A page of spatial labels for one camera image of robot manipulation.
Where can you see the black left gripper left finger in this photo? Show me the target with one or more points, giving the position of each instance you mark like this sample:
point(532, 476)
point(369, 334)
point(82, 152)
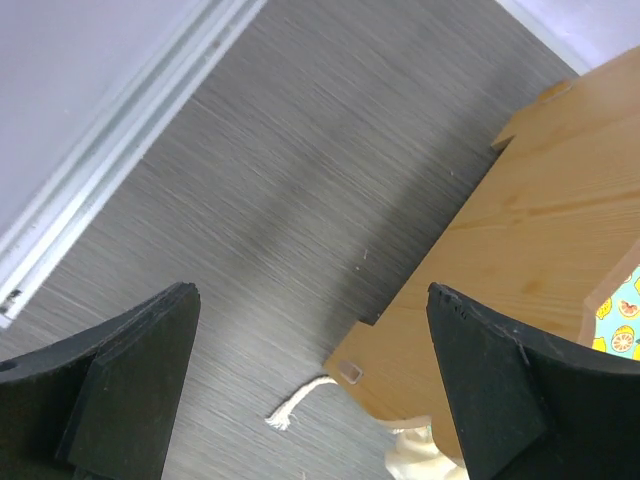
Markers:
point(100, 404)

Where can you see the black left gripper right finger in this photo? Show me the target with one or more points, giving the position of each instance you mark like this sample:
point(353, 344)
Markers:
point(540, 395)

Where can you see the lemon print pet mattress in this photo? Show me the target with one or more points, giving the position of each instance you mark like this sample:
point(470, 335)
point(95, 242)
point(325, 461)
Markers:
point(410, 440)

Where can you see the wooden pet bed frame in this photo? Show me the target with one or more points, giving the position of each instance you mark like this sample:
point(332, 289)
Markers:
point(545, 238)

